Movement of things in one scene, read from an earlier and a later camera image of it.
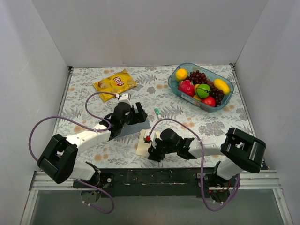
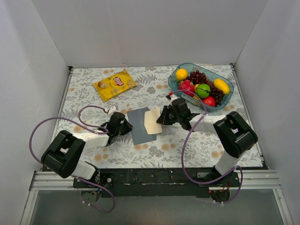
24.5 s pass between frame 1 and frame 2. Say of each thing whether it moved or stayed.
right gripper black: moved
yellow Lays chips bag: stayed
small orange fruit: stayed
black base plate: stayed
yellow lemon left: stayed
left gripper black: moved
